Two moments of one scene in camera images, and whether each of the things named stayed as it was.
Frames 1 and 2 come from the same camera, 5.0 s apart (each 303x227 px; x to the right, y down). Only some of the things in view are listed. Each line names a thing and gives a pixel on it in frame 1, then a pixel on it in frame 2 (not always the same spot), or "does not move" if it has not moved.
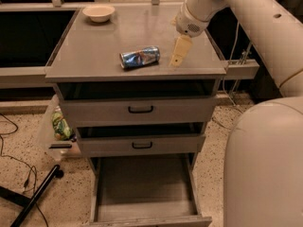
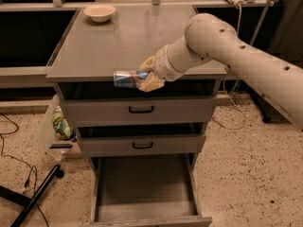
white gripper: x=188 y=25 → x=163 y=64
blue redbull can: x=139 y=57 → x=128 y=78
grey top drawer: x=89 y=111 does not move
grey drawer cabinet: x=141 y=121 does not move
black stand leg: x=27 y=203 does not move
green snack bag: x=62 y=130 does not move
